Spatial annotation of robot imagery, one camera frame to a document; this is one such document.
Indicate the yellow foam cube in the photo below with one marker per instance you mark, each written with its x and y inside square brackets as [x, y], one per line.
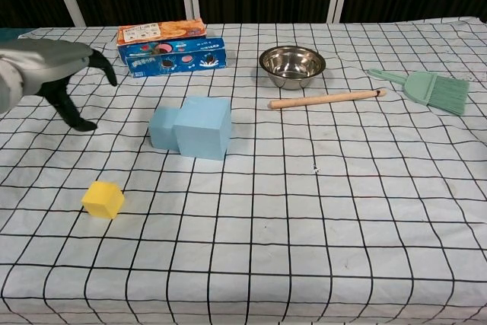
[102, 199]

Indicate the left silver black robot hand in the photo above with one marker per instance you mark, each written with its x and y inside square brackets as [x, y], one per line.
[53, 58]

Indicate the white black checkered tablecloth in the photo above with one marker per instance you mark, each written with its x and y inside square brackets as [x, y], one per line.
[285, 226]

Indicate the large blue foam cube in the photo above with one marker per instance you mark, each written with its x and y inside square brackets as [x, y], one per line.
[201, 134]

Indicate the small blue foam cube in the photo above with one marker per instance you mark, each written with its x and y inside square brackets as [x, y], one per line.
[161, 131]

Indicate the green hand brush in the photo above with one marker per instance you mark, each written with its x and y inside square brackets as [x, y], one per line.
[437, 93]

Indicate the wooden stick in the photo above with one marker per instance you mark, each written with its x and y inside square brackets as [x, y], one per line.
[327, 99]

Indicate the orange biscuit box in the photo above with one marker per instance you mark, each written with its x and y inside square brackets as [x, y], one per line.
[160, 32]

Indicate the blue Oreo cookie box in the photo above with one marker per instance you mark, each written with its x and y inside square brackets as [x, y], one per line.
[175, 58]

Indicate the stainless steel bowl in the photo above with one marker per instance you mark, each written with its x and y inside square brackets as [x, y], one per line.
[292, 68]

